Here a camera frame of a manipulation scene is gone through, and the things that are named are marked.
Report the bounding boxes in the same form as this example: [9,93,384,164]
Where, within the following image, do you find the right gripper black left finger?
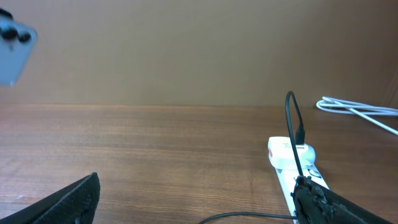
[1,172,100,224]

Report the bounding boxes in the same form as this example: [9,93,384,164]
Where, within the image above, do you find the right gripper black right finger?
[291,175,391,224]

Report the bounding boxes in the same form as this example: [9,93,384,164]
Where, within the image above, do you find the black charger cable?
[198,90,306,224]

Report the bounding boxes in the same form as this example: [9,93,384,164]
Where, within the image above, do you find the blue screen smartphone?
[1,8,38,86]

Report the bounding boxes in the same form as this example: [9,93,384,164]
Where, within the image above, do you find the white charger adapter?
[267,136,316,170]

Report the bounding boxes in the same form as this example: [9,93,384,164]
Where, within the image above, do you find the white power strip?
[275,166,329,216]

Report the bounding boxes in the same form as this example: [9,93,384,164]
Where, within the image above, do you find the white power strip cord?
[315,96,398,136]

